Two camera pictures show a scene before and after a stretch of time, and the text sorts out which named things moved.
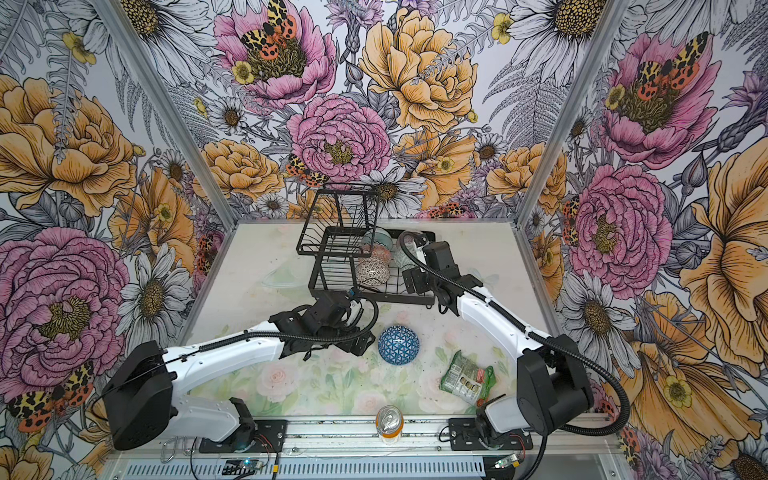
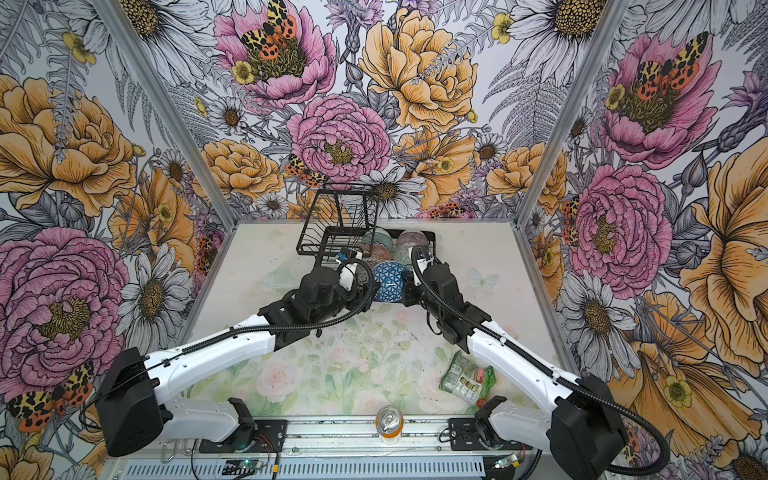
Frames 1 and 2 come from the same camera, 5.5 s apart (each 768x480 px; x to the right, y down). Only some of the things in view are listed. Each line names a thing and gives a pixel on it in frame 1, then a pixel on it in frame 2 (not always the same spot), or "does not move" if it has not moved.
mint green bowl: [378, 235] does not move
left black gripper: [359, 347] -> [358, 295]
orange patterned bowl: [377, 250] does not move
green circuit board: [241, 467] does not move
